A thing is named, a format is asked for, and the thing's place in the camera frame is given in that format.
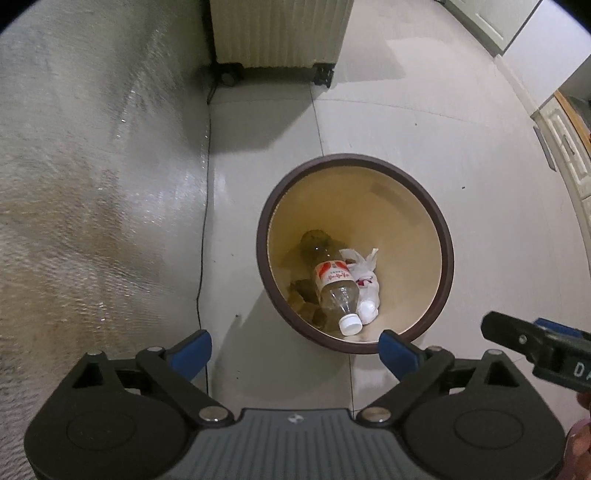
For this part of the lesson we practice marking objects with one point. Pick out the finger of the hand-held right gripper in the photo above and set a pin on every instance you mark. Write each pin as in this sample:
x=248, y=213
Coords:
x=512, y=334
x=565, y=330

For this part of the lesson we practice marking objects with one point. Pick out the cream hard-shell suitcase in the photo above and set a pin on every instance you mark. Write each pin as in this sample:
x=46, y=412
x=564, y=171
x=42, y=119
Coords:
x=277, y=32

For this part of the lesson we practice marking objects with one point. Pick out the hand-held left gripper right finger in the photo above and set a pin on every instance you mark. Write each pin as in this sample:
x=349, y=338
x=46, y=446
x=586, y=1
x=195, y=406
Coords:
x=396, y=353

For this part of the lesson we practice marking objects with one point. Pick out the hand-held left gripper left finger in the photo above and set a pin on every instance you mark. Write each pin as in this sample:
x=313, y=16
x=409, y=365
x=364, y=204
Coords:
x=191, y=353

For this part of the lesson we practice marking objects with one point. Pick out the person's right hand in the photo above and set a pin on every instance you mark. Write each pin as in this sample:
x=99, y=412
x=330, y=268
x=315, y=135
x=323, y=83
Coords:
x=581, y=436

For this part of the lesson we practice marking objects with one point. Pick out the white plastic bag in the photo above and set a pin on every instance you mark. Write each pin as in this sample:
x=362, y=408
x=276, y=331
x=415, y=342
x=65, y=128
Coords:
x=367, y=286

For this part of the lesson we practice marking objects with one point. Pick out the clear bottle with red label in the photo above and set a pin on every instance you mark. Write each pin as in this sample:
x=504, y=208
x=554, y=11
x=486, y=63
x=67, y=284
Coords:
x=334, y=281

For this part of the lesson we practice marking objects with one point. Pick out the white kitchen cabinet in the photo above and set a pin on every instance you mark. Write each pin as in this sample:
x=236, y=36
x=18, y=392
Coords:
x=498, y=18

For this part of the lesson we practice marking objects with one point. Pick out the white drawer bench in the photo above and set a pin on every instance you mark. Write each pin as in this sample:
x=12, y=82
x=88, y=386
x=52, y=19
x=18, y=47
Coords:
x=565, y=138

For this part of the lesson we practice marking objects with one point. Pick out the yellow plastic trash bin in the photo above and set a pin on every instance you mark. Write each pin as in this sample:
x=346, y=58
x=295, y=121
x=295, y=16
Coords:
x=406, y=230

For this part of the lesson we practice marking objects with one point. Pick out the silver foil table cover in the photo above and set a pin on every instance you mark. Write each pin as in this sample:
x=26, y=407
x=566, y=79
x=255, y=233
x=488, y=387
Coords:
x=92, y=207

